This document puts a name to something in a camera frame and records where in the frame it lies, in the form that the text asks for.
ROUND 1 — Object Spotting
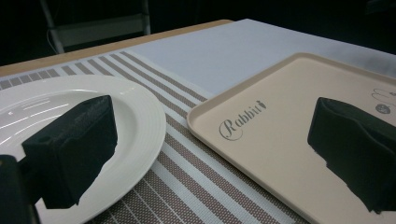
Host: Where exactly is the white ceramic plate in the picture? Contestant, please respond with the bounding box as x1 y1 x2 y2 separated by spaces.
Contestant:
0 74 167 224

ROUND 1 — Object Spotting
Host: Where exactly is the beige plastic tray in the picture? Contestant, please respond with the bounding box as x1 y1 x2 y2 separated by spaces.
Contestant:
186 51 396 224

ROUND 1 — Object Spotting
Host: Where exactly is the striped woven placemat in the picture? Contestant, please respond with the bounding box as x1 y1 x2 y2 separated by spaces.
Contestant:
0 50 309 224

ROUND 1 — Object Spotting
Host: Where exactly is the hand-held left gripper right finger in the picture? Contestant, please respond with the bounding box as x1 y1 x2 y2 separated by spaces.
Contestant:
307 96 396 215

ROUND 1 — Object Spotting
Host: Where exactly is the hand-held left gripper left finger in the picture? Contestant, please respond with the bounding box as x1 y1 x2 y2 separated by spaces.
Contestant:
21 94 119 210

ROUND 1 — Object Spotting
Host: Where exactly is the metal stand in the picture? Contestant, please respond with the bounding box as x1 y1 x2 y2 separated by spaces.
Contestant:
39 0 151 54

